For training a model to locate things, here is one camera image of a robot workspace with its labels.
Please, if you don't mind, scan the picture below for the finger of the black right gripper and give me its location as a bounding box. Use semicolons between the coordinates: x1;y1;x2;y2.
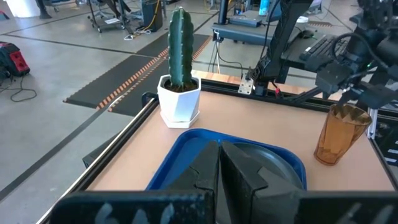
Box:
338;88;363;106
356;82;398;110

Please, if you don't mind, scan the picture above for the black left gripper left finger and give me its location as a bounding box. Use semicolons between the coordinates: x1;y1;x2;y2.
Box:
49;140;221;224

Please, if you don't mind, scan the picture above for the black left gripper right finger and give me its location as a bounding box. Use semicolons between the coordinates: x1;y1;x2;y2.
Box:
220;140;398;224

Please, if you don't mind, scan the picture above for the amber plastic cup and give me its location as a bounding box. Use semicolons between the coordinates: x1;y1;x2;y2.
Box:
313;103;373;167

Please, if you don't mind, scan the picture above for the dark grey plate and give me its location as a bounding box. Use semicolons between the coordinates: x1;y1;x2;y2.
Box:
232;142;304;190

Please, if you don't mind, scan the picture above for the blue plastic tray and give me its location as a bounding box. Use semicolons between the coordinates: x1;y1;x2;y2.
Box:
146;128;308;192

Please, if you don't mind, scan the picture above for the black keyboard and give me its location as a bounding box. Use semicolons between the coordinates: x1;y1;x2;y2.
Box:
299;33;349;62

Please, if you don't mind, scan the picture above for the white faceted plant pot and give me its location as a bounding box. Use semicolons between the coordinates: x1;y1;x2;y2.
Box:
156;73;202;129

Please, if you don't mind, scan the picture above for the grey office desk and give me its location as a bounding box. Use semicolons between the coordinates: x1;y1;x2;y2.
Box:
210;9;315;48

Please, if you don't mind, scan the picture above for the black orange-striped floor mat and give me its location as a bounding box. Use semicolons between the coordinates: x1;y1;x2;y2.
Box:
63;33;213;118

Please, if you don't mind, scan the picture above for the green cactus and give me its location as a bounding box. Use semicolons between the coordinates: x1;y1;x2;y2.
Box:
167;6;195;88

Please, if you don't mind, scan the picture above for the dark waste bin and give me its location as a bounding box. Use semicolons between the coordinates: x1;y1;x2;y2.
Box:
141;0;164;32

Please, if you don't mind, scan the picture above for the black wheeled cart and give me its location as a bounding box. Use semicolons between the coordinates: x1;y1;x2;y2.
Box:
86;0;132;34

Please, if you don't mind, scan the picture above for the red black tool case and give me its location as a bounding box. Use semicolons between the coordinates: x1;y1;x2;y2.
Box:
0;41;31;78

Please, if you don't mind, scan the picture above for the white round column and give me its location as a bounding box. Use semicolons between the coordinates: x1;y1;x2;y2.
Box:
5;0;42;19

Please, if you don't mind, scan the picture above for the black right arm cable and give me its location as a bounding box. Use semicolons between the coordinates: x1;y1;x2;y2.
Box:
330;32;390;71

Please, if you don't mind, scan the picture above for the silver table side rail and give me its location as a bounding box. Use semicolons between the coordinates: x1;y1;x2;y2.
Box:
35;91;160;224

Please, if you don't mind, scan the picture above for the silver metal bracket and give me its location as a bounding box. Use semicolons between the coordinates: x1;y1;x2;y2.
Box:
237;75;254;96

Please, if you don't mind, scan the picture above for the black table frame rail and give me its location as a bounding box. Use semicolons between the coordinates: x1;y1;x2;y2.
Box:
198;78;398;118

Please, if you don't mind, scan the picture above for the black floor cable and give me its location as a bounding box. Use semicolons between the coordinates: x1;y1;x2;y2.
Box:
0;75;38;103

